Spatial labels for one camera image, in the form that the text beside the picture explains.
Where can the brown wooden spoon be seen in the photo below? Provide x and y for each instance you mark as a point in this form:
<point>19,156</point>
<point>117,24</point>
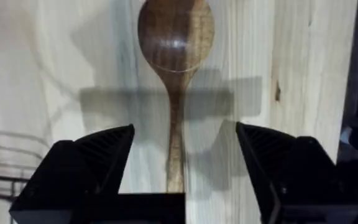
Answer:
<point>176,46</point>

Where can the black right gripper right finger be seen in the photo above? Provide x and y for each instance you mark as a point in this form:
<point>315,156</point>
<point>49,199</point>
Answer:
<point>297,174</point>

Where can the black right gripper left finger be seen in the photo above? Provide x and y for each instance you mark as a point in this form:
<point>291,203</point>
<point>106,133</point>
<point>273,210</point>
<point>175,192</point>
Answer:
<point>82,168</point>

